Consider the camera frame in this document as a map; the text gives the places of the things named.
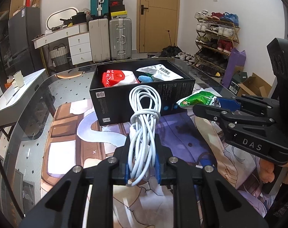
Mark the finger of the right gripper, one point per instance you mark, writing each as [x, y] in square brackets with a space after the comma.
[253, 105]
[226, 117]

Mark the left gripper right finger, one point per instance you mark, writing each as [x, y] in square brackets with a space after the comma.
[163, 172]

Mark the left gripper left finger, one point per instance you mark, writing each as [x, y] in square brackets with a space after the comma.
[122, 172]

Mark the green white mask pack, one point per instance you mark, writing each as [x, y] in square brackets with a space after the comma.
[199, 98]

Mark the red white balloon pack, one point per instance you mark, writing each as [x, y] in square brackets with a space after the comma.
[118, 78]

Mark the person's right hand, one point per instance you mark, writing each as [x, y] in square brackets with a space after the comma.
[266, 173]

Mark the open cardboard box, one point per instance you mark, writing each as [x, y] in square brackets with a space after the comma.
[254, 86]

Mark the purple bag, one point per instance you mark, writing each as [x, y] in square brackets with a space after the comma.
[236, 59]

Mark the anime printed desk mat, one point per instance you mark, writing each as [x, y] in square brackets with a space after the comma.
[215, 183]

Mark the black cardboard box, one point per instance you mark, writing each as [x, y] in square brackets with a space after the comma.
[118, 104]

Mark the wooden shoe rack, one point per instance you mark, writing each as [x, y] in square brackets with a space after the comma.
[217, 35]

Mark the pile of shoes on floor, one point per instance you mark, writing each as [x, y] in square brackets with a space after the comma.
[173, 52]

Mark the white coffee table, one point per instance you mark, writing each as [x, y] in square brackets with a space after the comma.
[14, 100]

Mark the woven laundry basket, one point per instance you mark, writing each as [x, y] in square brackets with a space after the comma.
[59, 55]

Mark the white vanity desk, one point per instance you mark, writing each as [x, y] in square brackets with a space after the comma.
[75, 39]

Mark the white cup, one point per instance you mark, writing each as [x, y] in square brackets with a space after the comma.
[19, 80]

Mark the beige suitcase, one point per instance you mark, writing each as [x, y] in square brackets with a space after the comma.
[99, 40]

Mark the silver suitcase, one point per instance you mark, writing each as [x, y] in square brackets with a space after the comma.
[120, 36]

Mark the yellow wooden door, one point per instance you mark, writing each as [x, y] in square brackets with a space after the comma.
[157, 24]

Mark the stacked shoe boxes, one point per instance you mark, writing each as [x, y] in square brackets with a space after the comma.
[117, 9]

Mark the oval vanity mirror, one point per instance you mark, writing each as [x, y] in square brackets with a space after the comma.
[57, 18]

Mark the black refrigerator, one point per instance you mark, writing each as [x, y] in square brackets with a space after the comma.
[23, 29]

